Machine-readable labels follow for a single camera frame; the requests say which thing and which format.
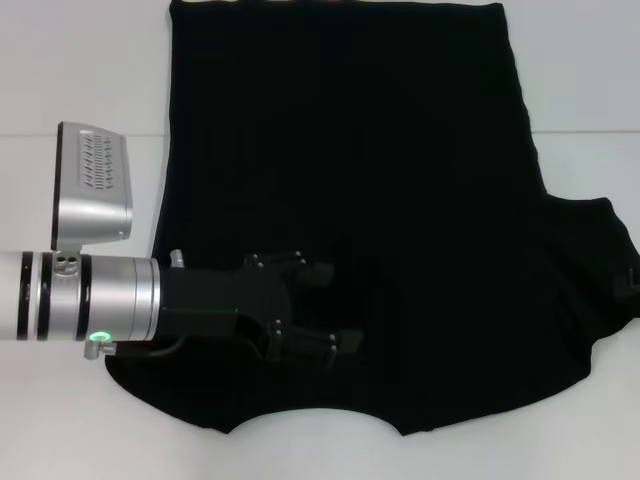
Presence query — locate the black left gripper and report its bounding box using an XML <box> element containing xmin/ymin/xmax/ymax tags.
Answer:
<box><xmin>159</xmin><ymin>252</ymin><xmax>365</xmax><ymax>370</ymax></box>

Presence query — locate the black t-shirt with beige print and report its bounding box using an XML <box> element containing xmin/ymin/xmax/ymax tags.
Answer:
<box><xmin>103</xmin><ymin>0</ymin><xmax>640</xmax><ymax>437</ymax></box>

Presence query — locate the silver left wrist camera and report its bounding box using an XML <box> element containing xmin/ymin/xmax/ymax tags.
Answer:
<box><xmin>52</xmin><ymin>121</ymin><xmax>135</xmax><ymax>276</ymax></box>

